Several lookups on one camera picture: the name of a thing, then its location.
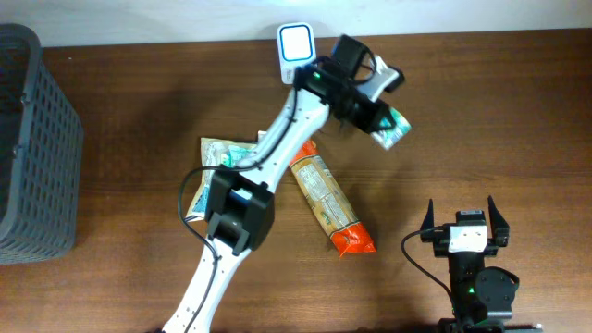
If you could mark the orange noodle packet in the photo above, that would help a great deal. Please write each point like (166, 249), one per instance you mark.
(328, 202)

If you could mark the beige snack bag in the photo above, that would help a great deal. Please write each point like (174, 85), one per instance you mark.
(211, 150)

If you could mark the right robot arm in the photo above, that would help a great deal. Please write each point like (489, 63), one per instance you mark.
(481, 295)

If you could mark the white cream tube gold cap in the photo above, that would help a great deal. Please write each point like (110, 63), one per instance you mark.
(260, 135)

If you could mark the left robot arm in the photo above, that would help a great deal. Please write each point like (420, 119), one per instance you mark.
(240, 209)

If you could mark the dark grey plastic basket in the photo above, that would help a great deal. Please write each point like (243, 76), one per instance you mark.
(41, 151)

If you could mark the teal Kleenex pack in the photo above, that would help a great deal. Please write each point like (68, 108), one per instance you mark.
(389, 137)
(233, 153)

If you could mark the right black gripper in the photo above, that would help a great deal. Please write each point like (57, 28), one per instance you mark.
(499, 230)

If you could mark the white barcode scanner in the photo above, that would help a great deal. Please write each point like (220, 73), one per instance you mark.
(296, 48)

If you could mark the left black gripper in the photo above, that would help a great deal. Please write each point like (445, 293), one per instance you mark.
(372, 117)

